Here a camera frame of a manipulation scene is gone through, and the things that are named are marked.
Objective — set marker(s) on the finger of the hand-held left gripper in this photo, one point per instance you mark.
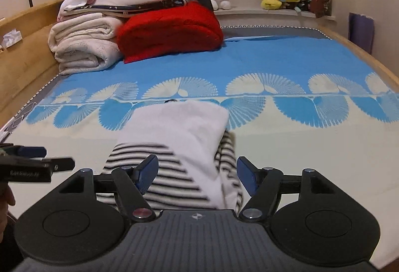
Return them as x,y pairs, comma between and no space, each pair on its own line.
60,164
31,152

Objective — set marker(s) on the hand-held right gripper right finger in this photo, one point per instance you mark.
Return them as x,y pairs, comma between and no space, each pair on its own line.
247,177

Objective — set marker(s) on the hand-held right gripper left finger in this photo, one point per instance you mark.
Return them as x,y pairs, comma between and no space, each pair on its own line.
146,174

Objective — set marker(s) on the black white striped hoodie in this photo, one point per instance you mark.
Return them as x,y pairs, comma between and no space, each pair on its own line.
187,128

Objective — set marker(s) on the person's left hand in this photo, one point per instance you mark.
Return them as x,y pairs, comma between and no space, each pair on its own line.
7,197

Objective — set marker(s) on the tissue pack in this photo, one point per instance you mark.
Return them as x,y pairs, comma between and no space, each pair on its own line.
11,38

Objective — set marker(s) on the folded cream white blanket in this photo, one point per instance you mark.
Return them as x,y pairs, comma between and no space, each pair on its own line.
84,41

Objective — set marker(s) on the blue patterned bed sheet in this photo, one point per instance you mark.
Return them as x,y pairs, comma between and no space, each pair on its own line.
280,57

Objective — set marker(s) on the folded red blanket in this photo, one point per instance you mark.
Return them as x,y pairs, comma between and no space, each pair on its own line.
168,29

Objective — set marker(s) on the white windowsill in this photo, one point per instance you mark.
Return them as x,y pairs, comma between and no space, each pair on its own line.
274,15

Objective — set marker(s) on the navy patterned folded blanket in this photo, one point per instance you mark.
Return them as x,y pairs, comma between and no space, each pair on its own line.
137,7

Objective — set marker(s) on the purple board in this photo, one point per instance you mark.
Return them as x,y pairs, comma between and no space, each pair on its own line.
361,32

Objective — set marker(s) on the wooden bed frame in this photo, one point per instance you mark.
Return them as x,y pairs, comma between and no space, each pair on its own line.
28,41

